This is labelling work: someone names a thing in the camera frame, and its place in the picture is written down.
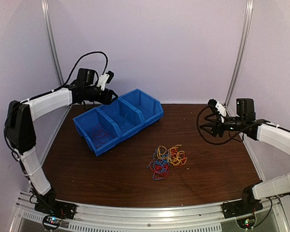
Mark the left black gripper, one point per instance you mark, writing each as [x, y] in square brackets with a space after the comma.
[107, 99]

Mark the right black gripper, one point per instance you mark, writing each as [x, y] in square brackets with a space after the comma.
[216, 124]

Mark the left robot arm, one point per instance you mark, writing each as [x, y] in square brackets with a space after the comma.
[19, 130]

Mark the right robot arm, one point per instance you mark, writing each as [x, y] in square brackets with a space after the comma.
[259, 130]

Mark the blue three-compartment bin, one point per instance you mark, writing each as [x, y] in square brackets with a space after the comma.
[106, 126]

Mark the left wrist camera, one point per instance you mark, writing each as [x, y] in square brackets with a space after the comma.
[105, 79]

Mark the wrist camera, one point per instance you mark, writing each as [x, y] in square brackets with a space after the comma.
[105, 79]
[218, 109]

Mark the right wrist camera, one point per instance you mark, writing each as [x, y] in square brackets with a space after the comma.
[218, 109]

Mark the right aluminium frame post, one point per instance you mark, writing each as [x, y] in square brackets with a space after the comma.
[241, 50]

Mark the aluminium frame post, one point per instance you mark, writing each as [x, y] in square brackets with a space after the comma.
[241, 50]
[52, 43]

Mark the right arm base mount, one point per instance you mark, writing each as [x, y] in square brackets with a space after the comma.
[243, 210]

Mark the front aluminium rail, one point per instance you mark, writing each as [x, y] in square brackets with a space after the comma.
[199, 218]

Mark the left aluminium frame post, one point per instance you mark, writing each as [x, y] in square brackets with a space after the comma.
[52, 43]

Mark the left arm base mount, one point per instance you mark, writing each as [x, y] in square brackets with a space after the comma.
[55, 211]

